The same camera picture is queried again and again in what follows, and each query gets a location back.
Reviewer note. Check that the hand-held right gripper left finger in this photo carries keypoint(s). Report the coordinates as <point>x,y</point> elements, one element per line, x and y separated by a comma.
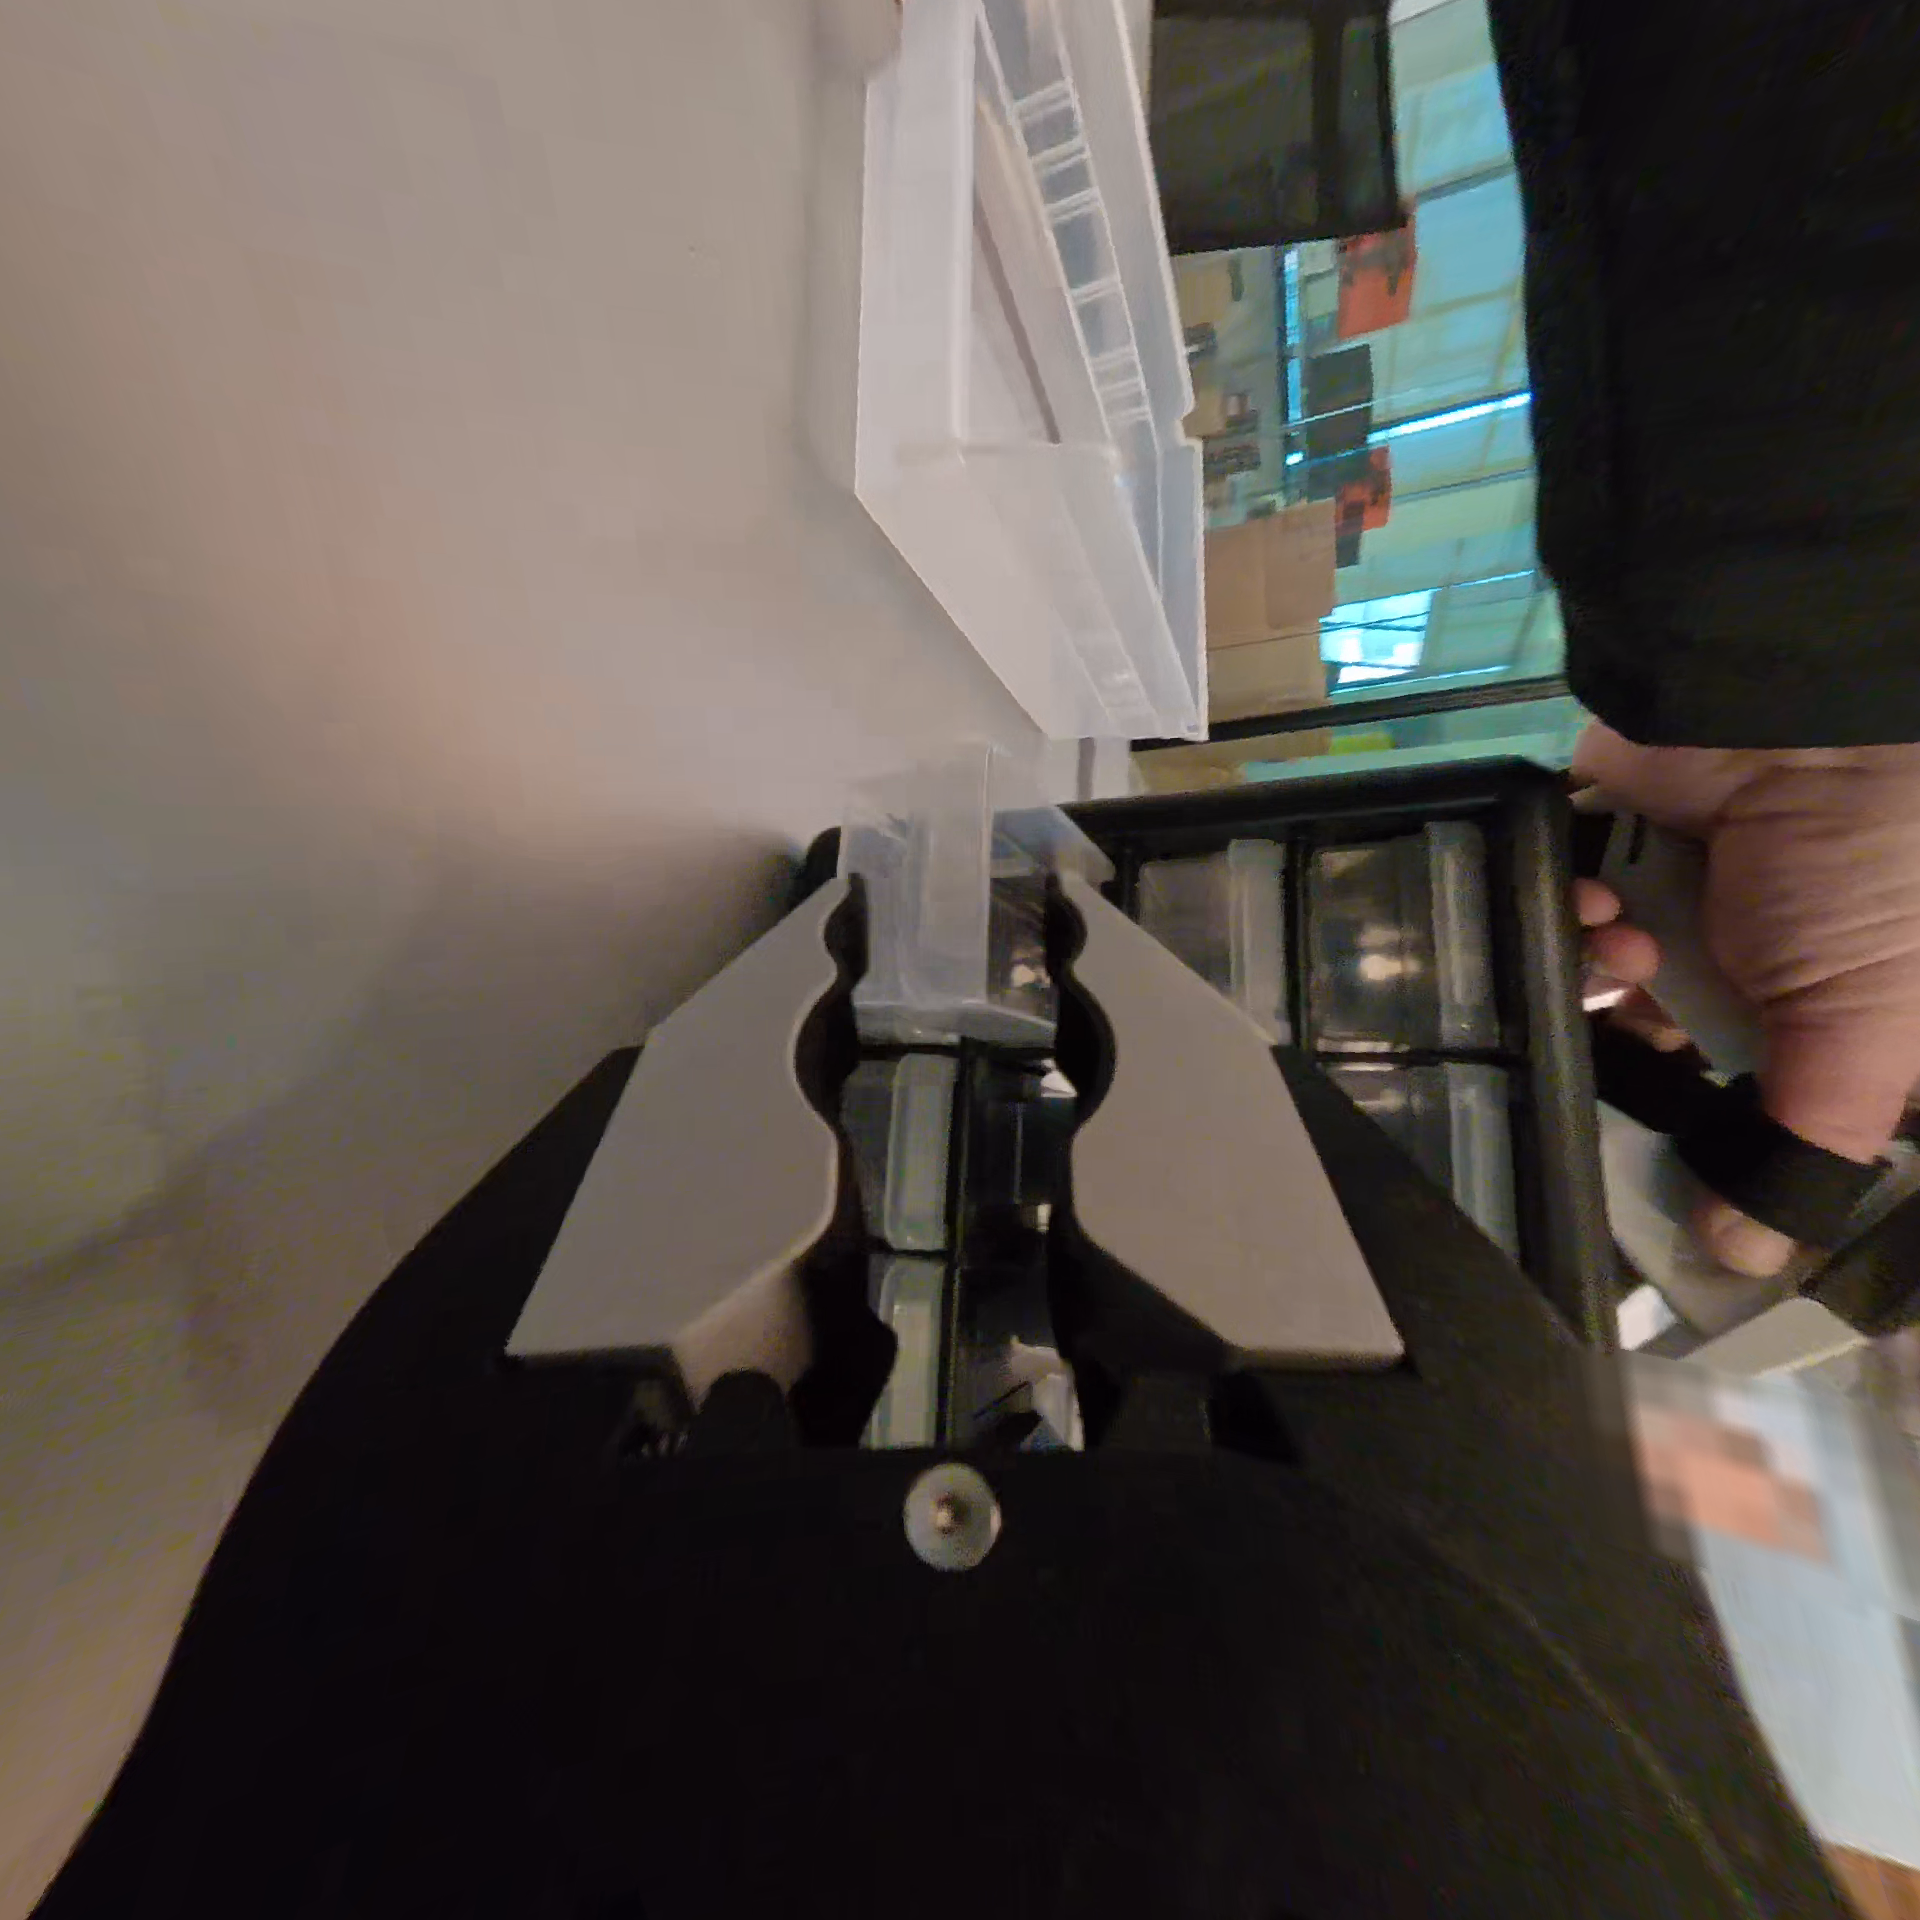
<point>690,1171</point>

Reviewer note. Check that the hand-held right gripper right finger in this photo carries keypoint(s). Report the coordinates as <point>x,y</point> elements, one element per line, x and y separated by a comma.
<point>1230,1184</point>

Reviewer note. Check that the black drawer cabinet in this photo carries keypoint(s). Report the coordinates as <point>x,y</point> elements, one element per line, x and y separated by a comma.
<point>1544,1051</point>

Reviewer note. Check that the clear plastic drawer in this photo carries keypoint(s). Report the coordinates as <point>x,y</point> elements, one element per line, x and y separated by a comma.
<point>915,930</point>

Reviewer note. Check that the large clear plastic bin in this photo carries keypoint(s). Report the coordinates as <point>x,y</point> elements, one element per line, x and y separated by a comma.
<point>931,375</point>

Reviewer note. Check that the bank of small clear drawers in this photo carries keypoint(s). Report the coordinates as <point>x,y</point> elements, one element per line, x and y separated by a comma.
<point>1380,944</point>

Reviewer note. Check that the person's left hand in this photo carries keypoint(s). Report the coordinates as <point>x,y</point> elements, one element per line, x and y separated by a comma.
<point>1814,930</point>

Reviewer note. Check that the brown cardboard box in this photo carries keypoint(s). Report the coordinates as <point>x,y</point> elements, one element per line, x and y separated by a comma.
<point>1269,683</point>
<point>1269,579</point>

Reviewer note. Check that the orange black case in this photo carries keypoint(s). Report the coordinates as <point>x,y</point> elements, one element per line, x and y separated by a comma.
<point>1362,503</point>
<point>1376,285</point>

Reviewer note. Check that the dark framed screen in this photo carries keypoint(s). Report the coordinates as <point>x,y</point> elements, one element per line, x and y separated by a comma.
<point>1260,121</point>

